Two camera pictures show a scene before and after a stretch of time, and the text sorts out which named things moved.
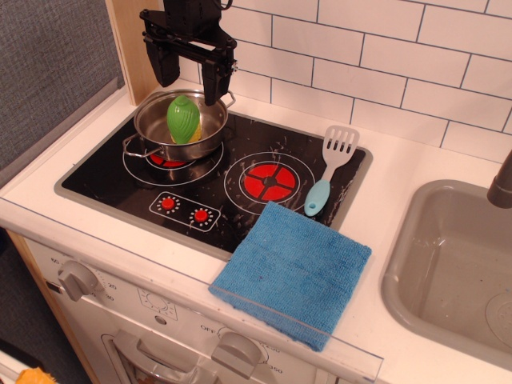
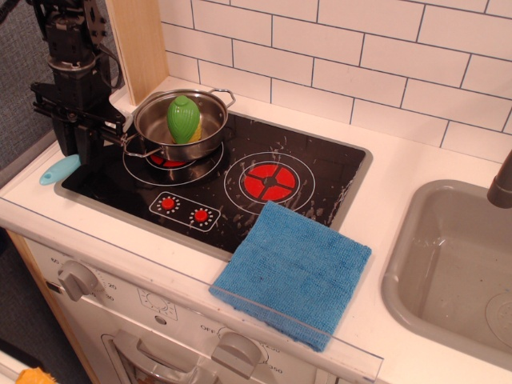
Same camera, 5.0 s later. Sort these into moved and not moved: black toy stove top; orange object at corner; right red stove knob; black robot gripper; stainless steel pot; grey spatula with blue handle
Moved: black robot gripper; grey spatula with blue handle
Not moved: right red stove knob; orange object at corner; black toy stove top; stainless steel pot
